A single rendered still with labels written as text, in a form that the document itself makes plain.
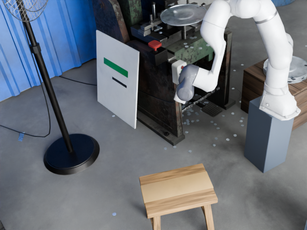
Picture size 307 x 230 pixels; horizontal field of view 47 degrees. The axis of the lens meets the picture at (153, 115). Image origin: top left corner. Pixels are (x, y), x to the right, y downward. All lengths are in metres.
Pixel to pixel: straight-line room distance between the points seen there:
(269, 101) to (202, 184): 0.59
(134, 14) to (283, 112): 1.13
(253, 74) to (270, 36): 0.73
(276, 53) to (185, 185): 0.76
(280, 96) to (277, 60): 0.26
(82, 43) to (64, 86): 0.46
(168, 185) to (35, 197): 0.93
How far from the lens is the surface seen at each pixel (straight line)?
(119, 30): 2.42
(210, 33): 1.66
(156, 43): 2.01
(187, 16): 2.23
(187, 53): 2.23
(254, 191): 2.18
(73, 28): 3.30
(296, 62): 2.58
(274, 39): 1.78
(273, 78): 1.91
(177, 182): 1.77
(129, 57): 2.39
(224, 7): 1.67
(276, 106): 1.96
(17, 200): 2.38
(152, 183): 1.78
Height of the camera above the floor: 1.70
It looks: 39 degrees down
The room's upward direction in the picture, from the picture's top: 7 degrees counter-clockwise
